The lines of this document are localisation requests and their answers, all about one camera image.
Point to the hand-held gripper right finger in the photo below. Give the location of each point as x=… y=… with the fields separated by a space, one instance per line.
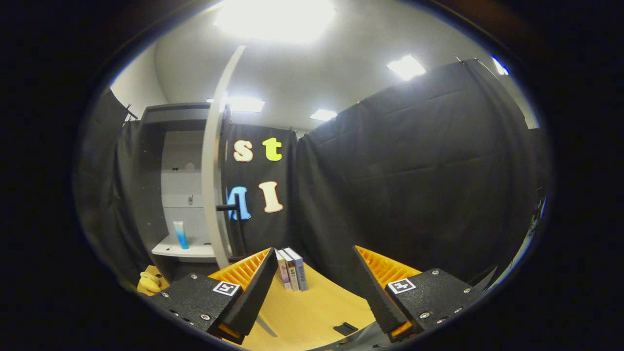
x=375 y=292

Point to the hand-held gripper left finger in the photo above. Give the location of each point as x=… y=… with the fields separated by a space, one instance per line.
x=256 y=292

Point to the white and blue tube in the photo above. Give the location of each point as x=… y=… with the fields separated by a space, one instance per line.
x=181 y=236

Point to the beige cabinet door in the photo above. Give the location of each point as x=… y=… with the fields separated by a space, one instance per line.
x=210 y=195

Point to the pink cover book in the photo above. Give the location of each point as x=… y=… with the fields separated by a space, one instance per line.
x=282 y=273

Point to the white spine book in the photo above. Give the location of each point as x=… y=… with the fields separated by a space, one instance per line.
x=293 y=275

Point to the small flat black object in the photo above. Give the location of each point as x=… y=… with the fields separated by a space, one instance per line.
x=346 y=328

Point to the blue grey book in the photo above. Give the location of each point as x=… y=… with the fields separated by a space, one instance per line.
x=302 y=273

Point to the white cabinet shelf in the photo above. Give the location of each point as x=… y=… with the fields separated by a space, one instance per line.
x=195 y=251

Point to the yellow plush toy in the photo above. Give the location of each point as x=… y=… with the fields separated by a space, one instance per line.
x=147 y=283

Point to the black backdrop cloth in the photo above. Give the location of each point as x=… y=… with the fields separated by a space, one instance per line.
x=414 y=170

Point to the dark grey cabinet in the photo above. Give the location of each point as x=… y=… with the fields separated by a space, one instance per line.
x=151 y=195

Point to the large ceiling light panel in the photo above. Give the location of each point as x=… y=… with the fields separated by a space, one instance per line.
x=273 y=19

